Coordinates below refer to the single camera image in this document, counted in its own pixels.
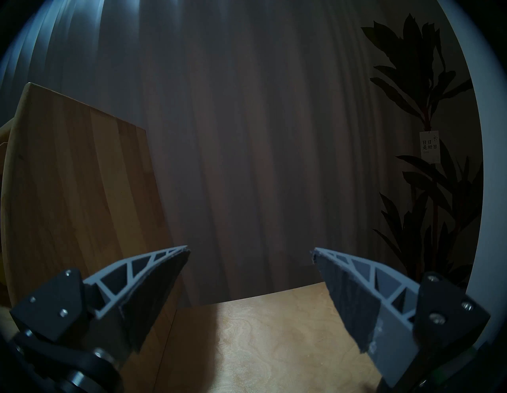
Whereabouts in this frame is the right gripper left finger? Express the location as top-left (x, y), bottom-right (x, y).
top-left (10, 245), bottom-right (191, 363)

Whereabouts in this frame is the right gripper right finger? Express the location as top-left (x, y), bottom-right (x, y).
top-left (310, 248), bottom-right (491, 388)

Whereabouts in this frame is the tall dark leafy plant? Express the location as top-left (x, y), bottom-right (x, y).
top-left (360, 14), bottom-right (484, 286)

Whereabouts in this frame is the wooden storage cabinet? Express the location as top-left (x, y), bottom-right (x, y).
top-left (0, 82), bottom-right (191, 393)

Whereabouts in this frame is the white plant tag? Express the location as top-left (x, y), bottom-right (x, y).
top-left (419, 130), bottom-right (441, 164)

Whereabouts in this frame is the grey pleated curtain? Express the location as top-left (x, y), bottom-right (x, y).
top-left (0, 0), bottom-right (476, 306)

